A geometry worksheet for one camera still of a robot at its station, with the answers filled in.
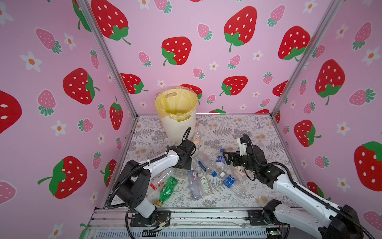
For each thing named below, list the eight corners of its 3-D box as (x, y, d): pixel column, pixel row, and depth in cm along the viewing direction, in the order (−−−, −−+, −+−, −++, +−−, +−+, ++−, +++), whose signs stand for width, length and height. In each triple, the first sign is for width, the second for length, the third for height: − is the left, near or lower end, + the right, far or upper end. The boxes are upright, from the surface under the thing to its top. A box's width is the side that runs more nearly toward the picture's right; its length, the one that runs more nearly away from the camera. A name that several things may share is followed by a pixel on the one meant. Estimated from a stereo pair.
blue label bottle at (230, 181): (217, 179, 88) (218, 176, 84) (222, 173, 91) (223, 169, 87) (240, 197, 82) (242, 195, 78) (244, 190, 84) (247, 187, 80)
